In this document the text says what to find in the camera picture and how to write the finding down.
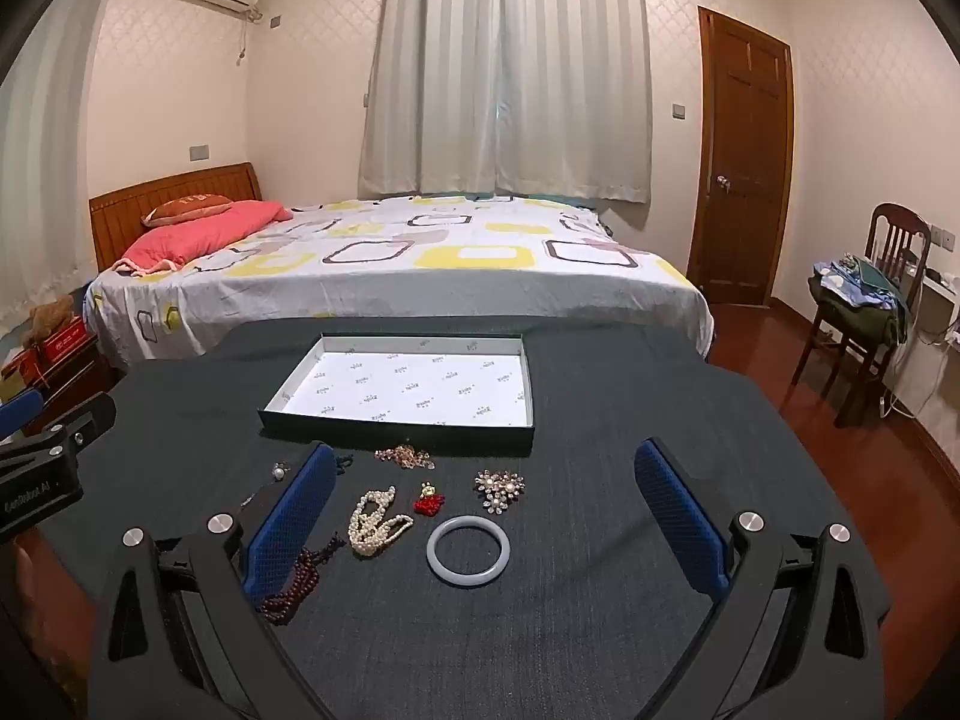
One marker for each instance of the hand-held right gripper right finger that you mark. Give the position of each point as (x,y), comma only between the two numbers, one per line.
(679,517)

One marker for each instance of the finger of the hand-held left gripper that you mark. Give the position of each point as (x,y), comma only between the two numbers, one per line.
(82,420)
(19,412)

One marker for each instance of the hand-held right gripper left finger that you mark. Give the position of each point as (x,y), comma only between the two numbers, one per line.
(289,517)

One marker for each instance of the black bead ornament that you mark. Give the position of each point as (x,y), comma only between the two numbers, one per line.
(343,463)

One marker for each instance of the red bead earring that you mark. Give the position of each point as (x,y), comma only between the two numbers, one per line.
(429,502)

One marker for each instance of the white jade bangle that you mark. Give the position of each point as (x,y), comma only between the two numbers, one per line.
(436,561)

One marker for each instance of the shallow white-lined tray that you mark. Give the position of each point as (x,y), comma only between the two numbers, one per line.
(409,382)

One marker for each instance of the flower rhinestone brooch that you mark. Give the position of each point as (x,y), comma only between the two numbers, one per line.
(499,491)

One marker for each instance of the dark wooden nightstand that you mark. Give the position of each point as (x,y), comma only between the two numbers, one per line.
(60,390)

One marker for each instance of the red box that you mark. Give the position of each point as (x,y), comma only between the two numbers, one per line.
(67,345)

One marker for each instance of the brown teddy bear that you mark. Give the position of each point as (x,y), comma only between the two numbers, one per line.
(49,319)

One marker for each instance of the white sheer side curtain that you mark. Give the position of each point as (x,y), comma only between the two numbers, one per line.
(37,202)

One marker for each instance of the wooden headboard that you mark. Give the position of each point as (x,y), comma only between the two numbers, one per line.
(127,206)

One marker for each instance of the pink pillow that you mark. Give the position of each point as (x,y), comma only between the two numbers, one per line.
(202,236)

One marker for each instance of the orange pillow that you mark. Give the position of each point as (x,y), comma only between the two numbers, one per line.
(187,208)

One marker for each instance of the pile of clothes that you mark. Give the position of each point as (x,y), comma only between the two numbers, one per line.
(855,307)

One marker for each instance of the bed with patterned sheet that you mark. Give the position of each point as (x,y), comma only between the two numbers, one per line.
(420,270)

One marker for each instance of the white floor appliance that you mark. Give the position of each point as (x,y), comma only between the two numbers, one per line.
(930,345)

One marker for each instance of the brown wooden door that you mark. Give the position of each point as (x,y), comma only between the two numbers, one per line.
(742,165)

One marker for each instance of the dark wooden chair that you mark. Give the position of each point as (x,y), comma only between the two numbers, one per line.
(896,229)

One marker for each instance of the striped white curtain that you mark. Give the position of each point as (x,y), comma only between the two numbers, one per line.
(502,67)

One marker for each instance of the grey wall socket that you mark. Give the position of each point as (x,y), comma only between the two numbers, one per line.
(198,152)

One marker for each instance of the white wall socket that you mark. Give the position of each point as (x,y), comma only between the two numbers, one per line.
(942,238)

